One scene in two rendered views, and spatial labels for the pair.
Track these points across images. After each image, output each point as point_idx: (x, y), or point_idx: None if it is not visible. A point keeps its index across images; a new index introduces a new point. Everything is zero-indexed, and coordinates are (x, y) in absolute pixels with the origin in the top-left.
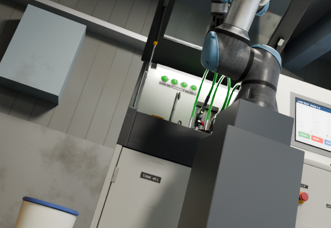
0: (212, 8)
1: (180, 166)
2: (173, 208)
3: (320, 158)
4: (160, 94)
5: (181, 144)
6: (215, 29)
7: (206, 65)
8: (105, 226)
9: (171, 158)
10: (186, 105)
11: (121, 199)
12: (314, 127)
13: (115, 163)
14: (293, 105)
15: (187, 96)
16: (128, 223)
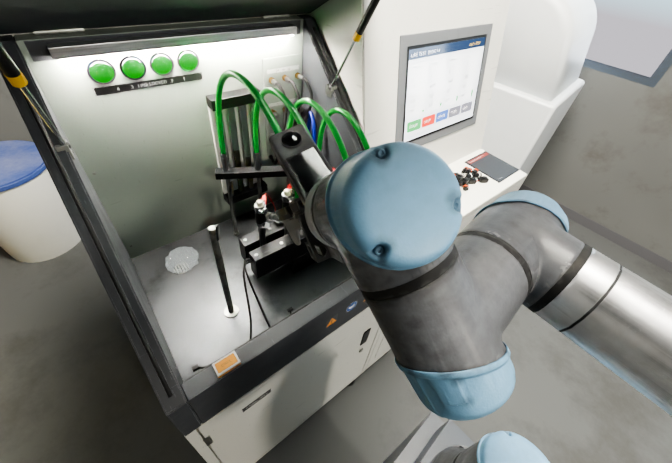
0: (323, 242)
1: (289, 365)
2: (293, 384)
3: (428, 148)
4: (120, 118)
5: (284, 354)
6: (329, 257)
7: None
8: (227, 450)
9: (275, 371)
10: (192, 110)
11: (232, 433)
12: (427, 99)
13: (199, 440)
14: (404, 71)
15: (186, 90)
16: (251, 428)
